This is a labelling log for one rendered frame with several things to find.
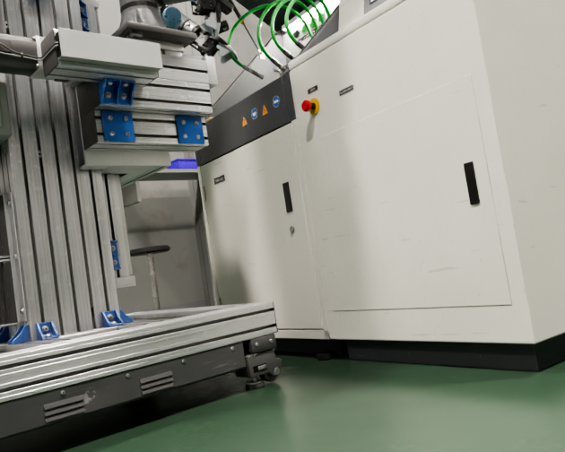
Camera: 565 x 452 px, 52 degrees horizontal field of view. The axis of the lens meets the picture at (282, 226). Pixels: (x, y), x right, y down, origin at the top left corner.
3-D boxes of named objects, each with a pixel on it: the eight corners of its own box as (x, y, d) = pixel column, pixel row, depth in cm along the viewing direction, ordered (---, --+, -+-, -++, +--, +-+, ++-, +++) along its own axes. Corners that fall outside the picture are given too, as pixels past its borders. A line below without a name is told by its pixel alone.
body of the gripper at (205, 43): (211, 62, 240) (189, 47, 242) (224, 47, 241) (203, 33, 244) (208, 51, 232) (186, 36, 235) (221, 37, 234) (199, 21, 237)
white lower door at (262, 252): (221, 329, 236) (198, 167, 241) (226, 327, 237) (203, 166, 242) (321, 329, 184) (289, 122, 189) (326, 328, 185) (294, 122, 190)
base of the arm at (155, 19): (133, 27, 159) (127, -7, 160) (109, 47, 170) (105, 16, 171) (179, 35, 169) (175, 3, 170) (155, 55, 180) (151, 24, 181)
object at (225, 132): (201, 165, 240) (195, 127, 241) (210, 164, 242) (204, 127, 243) (288, 122, 190) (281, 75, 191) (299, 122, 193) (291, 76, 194)
